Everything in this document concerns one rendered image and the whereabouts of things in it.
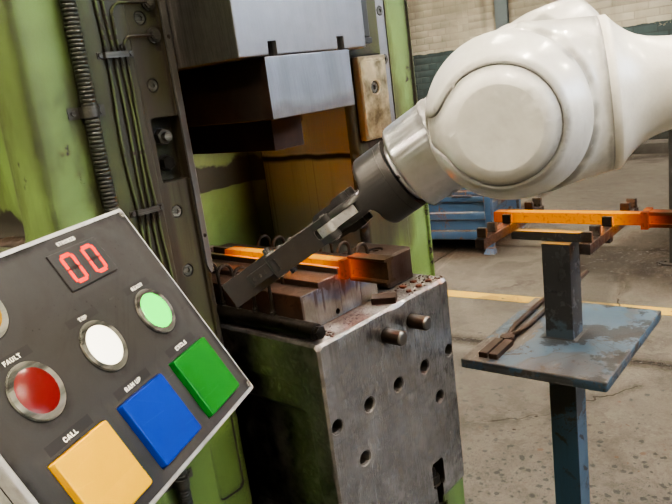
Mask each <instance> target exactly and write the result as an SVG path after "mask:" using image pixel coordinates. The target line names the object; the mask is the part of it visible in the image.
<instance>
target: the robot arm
mask: <svg viewBox="0 0 672 504"><path fill-rule="evenodd" d="M671 129H672V35H665V36H646V35H639V34H635V33H632V32H629V31H627V30H625V29H623V28H622V27H620V26H619V25H617V24H615V23H614V22H613V21H612V20H611V19H610V18H609V17H607V16H606V15H605V14H603V15H599V13H598V12H597V11H596V10H595V9H594V8H593V7H592V6H591V5H590V4H588V3H587V2H586V1H584V0H559V1H556V2H553V3H550V4H547V5H544V6H542V7H540V8H537V9H535V10H533V11H530V12H528V13H526V14H524V15H522V16H521V17H519V18H518V19H516V20H515V21H513V22H512V23H510V24H506V25H504V26H502V27H500V28H499V29H497V30H495V31H491V32H488V33H484V34H482V35H479V36H477V37H475V38H473V39H471V40H469V41H467V42H466V43H464V44H463V45H461V46H460V47H459V48H457V49H456V50H455V51H454V52H453V53H452V54H451V55H450V56H449V57H448V58H447V59H446V60H445V62H444V63H443V64H442V66H441V67H440V69H439V70H438V72H437V73H436V75H435V77H434V79H433V81H432V84H431V86H430V89H429V92H428V96H427V97H426V98H424V99H421V100H420V101H419V102H417V104H416V105H415V106H414V107H412V108H411V109H410V110H408V111H407V112H406V113H404V114H403V115H402V116H400V117H399V118H398V119H396V120H395V121H394V122H392V123H391V124H390V125H388V126H387V127H386V128H385V129H384V130H383V134H382V139H383V141H379V142H378V143H377V144H375V145H374V146H373V147H371V148H370V149H369V150H367V151H366V152H365V153H363V154H362V155H360V156H359V157H358V158H357V159H356V160H355V161H354V162H353V165H352V171H353V176H354V179H355V181H356V182H357V184H358V188H359V190H358V189H357V190H354V189H353V188H352V186H350V187H347V188H346V189H345V190H344V191H343V192H342V193H339V194H338V195H337V196H336V197H335V198H333V199H332V200H331V202H330V204H329V205H328V206H327V207H325V208H324V209H322V210H321V211H320V212H319V213H317V214H316V215H314V216H313V222H312V223H311V224H309V225H308V226H307V227H305V228H304V229H303V230H301V231H300V232H298V233H297V234H296V235H294V236H293V237H289V238H288V239H287V240H286V242H285V243H284V244H281V245H278V246H277V248H276V250H275V251H274V250H273V249H271V250H270V248H269V247H267V248H265V249H264V250H262V251H261V252H262V253H263V254H264V255H263V256H261V257H260V258H259V259H257V260H256V261H254V262H253V263H252V264H250V265H249V266H248V267H246V268H245V269H244V270H242V271H241V272H239V273H238V274H237V275H235V276H234V277H233V278H231V279H230V280H228V281H227V282H226V283H224V284H223V285H222V287H223V289H224V290H225V291H226V293H227V294H228V295H229V297H230V298H231V299H232V301H233V302H234V303H235V305H236V306H237V307H240V306H241V305H242V304H244V303H245V302H247V301H248V300H250V299H251V298H252V297H254V296H255V295H257V294H258V293H260V292H261V291H262V290H264V289H265V288H267V287H268V286H270V285H271V284H272V283H274V282H275V281H277V280H278V279H280V278H281V277H283V276H284V275H285V274H286V273H287V272H288V271H289V270H290V272H291V273H292V274H293V273H294V272H295V271H296V270H298V268H297V266H296V265H298V264H299V263H301V262H302V261H304V260H305V259H307V258H308V257H310V256H311V255H313V254H314V253H315V252H317V251H318V250H320V249H321V248H323V247H324V246H326V245H327V244H329V243H330V244H334V243H336V242H337V241H338V240H340V239H341V238H343V237H344V236H346V235H347V234H348V233H350V232H356V231H357V230H359V229H360V228H362V227H363V226H365V225H366V224H367V223H368V221H369V220H371V218H373V215H372V214H371V213H370V211H371V210H374V211H376V212H378V213H379V214H380V215H381V217H383V218H384V219H385V220H387V221H389V222H392V223H398V222H400V221H402V220H403V219H405V218H406V217H407V216H409V215H410V214H412V213H413V212H415V211H416V210H418V209H419V208H421V207H422V206H424V205H425V204H426V202H427V203H428V204H431V205H435V206H436V205H437V203H438V202H439V201H441V200H442V199H444V198H445V197H447V196H448V195H450V196H451V195H452V193H453V192H457V191H459V190H460V189H462V188H463V187H464V188H465V189H467V190H469V191H471V192H473V193H476V194H479V195H481V196H484V197H489V198H493V199H502V200H515V199H523V198H528V197H532V196H536V195H539V194H541V193H548V192H552V191H555V190H557V189H560V188H562V187H564V186H567V185H570V184H572V183H575V182H578V181H580V180H583V179H586V178H589V177H592V176H595V175H598V174H602V173H605V172H608V171H611V170H616V169H620V168H622V167H623V165H624V164H625V162H626V161H627V159H628V158H629V156H630V155H631V154H632V153H633V152H634V151H635V150H636V149H637V147H639V146H640V145H641V144H642V143H644V142H645V141H646V140H648V139H649V138H651V137H653V136H655V135H657V134H660V133H662V132H665V131H668V130H671Z"/></svg>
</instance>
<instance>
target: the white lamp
mask: <svg viewBox="0 0 672 504"><path fill-rule="evenodd" d="M86 343H87V346H88V349H89V350H90V352H91V354H92V355H93V356H94V357H95V358H96V359H98V360H99V361H101V362H102V363H105V364H111V365H112V364H116V363H118V362H119V361H120V360H121V358H122V356H123V346H122V343H121V341H120V339H119V338H118V336H117V335H116V334H115V333H114V332H113V331H112V330H111V329H109V328H107V327H105V326H100V325H97V326H93V327H91V328H90V329H89V330H88V332H87V334H86Z"/></svg>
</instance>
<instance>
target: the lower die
mask: <svg viewBox="0 0 672 504"><path fill-rule="evenodd" d="M234 246H241V247H251V248H261V249H265V248H267V247H265V246H255V245H244V244H234V243H227V244H224V245H221V246H214V245H210V248H212V247H219V248H231V247H234ZM314 254H322V255H332V256H342V257H347V256H349V255H348V254H338V253H327V252H315V253H314ZM211 257H212V262H214V263H215V264H216V265H217V267H219V266H220V265H221V264H224V263H227V264H229V265H230V266H231V267H232V269H233V271H234V269H235V268H236V267H238V266H241V265H243V266H245V267H248V266H249V265H250V264H252V263H253V262H254V261H256V260H257V259H259V258H257V257H248V256H239V255H230V254H221V253H213V252H211ZM296 266H297V268H298V270H296V271H295V272H294V273H293V274H292V273H291V272H290V270H289V271H288V272H287V273H286V274H285V275H284V276H283V277H284V284H281V282H280V279H278V280H277V281H275V282H274V283H272V284H271V285H270V286H271V292H272V298H273V304H274V309H275V311H276V314H277V315H278V316H283V317H288V318H292V319H299V320H304V321H309V322H314V323H318V324H320V325H323V324H325V323H327V322H329V321H331V320H333V319H335V318H337V317H339V316H341V315H342V314H344V313H346V312H348V311H350V310H352V309H354V308H356V307H358V306H360V305H362V304H364V303H365V302H367V301H369V300H371V298H372V295H373V294H378V289H377V284H375V283H367V282H359V281H351V280H350V278H349V279H341V277H340V269H339V267H336V266H327V265H319V264H310V263H299V264H298V265H296ZM211 276H212V282H213V287H214V293H215V298H216V304H220V295H219V289H218V284H217V278H216V275H215V269H214V271H213V272H211ZM231 278H232V276H230V271H229V269H228V268H227V267H223V268H222V269H221V270H220V280H221V286H222V285H223V284H224V283H226V282H227V281H228V280H230V279H231ZM222 291H223V297H224V300H225V302H226V305H227V306H231V307H236V305H235V303H234V302H233V301H232V299H231V298H230V297H229V295H228V294H227V293H226V291H225V290H224V289H223V287H222ZM255 298H256V304H257V307H258V309H259V311H260V312H262V313H265V314H270V310H271V309H270V303H269V297H268V290H267V288H265V289H264V290H262V291H261V292H260V293H258V294H257V295H255ZM242 308H243V309H247V310H252V308H253V303H252V298H251V299H250V300H248V301H247V302H245V303H244V304H242ZM337 308H339V309H340V313H339V314H336V309H337Z"/></svg>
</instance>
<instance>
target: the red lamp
mask: <svg viewBox="0 0 672 504"><path fill-rule="evenodd" d="M14 391H15V394H16V397H17V399H18V400H19V402H20V403H21V404H22V405H23V406H24V407H25V408H27V409H28V410H30V411H32V412H34V413H39V414H45V413H49V412H51V411H53V410H54V409H55V408H56V407H57V405H58V404H59V401H60V389H59V386H58V384H57V382H56V380H55V379H54V378H53V377H52V376H51V375H50V374H49V373H48V372H46V371H45V370H43V369H40V368H36V367H29V368H25V369H23V370H21V371H20V372H19V373H18V374H17V376H16V378H15V380H14Z"/></svg>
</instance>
